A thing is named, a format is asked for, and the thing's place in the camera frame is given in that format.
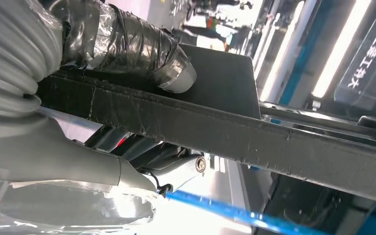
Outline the blue metal shelf rack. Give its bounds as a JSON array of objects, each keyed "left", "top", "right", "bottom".
[{"left": 165, "top": 189, "right": 328, "bottom": 235}]

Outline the long ceiling light strip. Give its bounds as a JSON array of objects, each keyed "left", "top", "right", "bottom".
[{"left": 311, "top": 0, "right": 373, "bottom": 99}]

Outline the dark sign with white characters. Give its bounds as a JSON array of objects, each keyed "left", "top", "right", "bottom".
[{"left": 334, "top": 0, "right": 376, "bottom": 111}]

